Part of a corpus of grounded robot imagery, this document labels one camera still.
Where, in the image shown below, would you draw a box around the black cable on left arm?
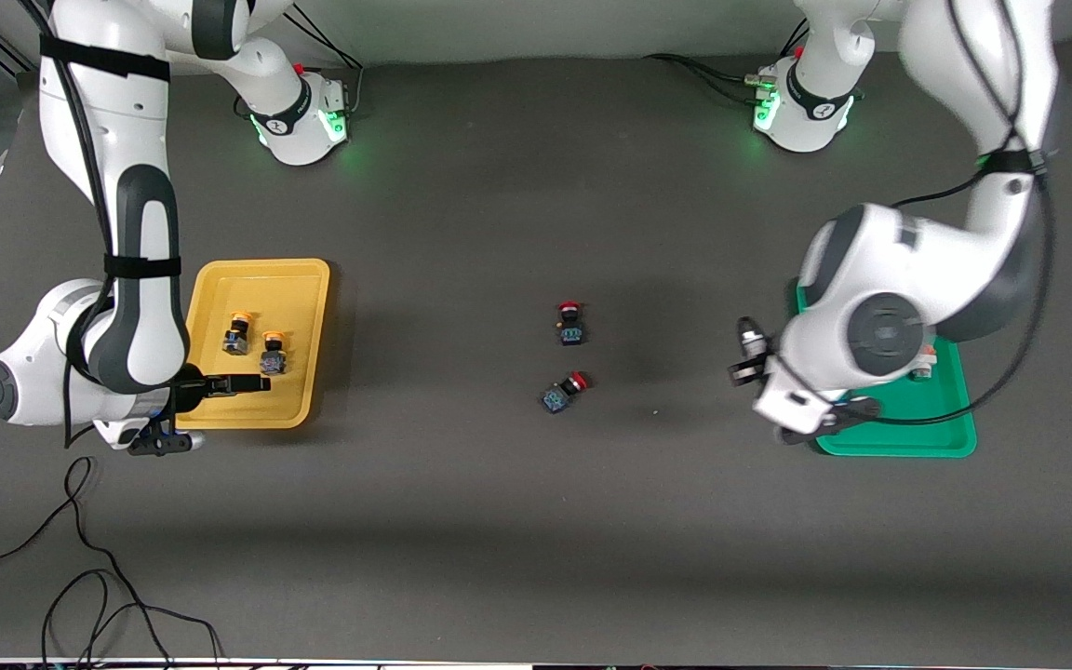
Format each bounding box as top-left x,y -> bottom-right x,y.
857,0 -> 1058,429

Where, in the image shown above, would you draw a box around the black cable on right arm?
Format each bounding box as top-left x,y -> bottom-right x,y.
24,0 -> 118,448

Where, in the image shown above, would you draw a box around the black right arm base cables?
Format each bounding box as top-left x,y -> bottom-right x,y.
236,7 -> 365,120

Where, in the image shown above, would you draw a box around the red push button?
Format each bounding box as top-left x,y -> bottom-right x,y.
556,300 -> 587,347
541,371 -> 590,415

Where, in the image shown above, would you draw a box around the yellow plastic tray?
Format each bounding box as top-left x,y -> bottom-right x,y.
173,258 -> 331,430

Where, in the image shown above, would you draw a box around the black arm base cables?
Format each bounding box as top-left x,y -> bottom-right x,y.
236,7 -> 365,120
643,20 -> 811,105

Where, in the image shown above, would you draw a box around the black cable on table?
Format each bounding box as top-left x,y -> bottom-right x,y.
0,456 -> 223,670

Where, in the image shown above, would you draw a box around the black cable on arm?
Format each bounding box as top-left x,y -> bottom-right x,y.
24,0 -> 118,448
857,0 -> 1058,429

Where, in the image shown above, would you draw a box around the black left arm base cables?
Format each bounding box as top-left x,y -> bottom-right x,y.
643,20 -> 811,105

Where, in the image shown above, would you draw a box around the green plastic tray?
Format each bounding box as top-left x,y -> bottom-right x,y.
795,279 -> 977,458

